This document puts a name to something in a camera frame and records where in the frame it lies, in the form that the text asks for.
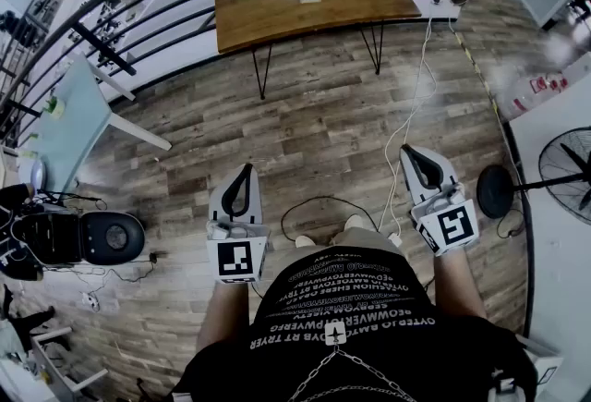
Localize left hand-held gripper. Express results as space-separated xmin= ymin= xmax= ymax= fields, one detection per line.
xmin=206 ymin=163 xmax=271 ymax=285

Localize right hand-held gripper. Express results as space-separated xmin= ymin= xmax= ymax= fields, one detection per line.
xmin=399 ymin=143 xmax=480 ymax=257

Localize person's left forearm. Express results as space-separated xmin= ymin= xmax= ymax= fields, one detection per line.
xmin=196 ymin=282 xmax=253 ymax=353

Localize person's right forearm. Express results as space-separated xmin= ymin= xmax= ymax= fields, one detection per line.
xmin=432 ymin=247 xmax=488 ymax=323

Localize black standing fan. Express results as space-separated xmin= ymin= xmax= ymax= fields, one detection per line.
xmin=476 ymin=126 xmax=591 ymax=225

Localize person's khaki trousers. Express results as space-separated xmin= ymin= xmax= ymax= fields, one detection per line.
xmin=295 ymin=226 xmax=407 ymax=261

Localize black office chair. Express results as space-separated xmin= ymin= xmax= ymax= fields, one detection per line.
xmin=8 ymin=210 xmax=147 ymax=266

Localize pack of water bottles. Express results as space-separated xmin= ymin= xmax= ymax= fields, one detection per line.
xmin=501 ymin=71 xmax=572 ymax=122

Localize person's black printed t-shirt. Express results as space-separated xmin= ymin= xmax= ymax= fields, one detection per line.
xmin=173 ymin=245 xmax=539 ymax=402

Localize white table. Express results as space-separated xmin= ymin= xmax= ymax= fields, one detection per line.
xmin=507 ymin=76 xmax=591 ymax=402

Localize light blue glass table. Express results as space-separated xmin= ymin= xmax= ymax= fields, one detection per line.
xmin=13 ymin=52 xmax=173 ymax=198

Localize white plate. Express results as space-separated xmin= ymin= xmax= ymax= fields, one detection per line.
xmin=18 ymin=157 xmax=47 ymax=189

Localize black metal railing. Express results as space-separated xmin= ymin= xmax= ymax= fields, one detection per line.
xmin=0 ymin=0 xmax=509 ymax=147

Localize white metal stand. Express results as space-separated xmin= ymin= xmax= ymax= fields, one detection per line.
xmin=27 ymin=325 xmax=110 ymax=402

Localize black floor cable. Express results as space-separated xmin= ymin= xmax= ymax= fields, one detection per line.
xmin=280 ymin=196 xmax=380 ymax=244

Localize white floor cable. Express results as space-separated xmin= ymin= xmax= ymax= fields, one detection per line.
xmin=377 ymin=16 xmax=438 ymax=235

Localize silver chain necklace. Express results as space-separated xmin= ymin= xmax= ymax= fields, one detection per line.
xmin=285 ymin=323 xmax=416 ymax=402

